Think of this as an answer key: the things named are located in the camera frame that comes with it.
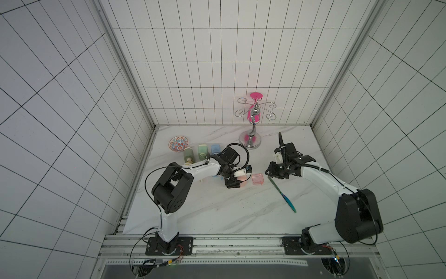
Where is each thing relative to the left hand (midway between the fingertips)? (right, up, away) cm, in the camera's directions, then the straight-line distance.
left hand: (233, 181), depth 91 cm
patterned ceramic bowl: (-34, +19, +17) cm, 43 cm away
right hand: (+18, +7, -2) cm, 19 cm away
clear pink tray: (+14, 0, +2) cm, 14 cm away
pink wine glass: (+14, +39, +15) cm, 44 cm away
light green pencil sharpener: (-17, +15, +8) cm, 24 cm away
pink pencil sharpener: (+4, +4, -11) cm, 12 cm away
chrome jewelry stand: (+13, +22, +21) cm, 33 cm away
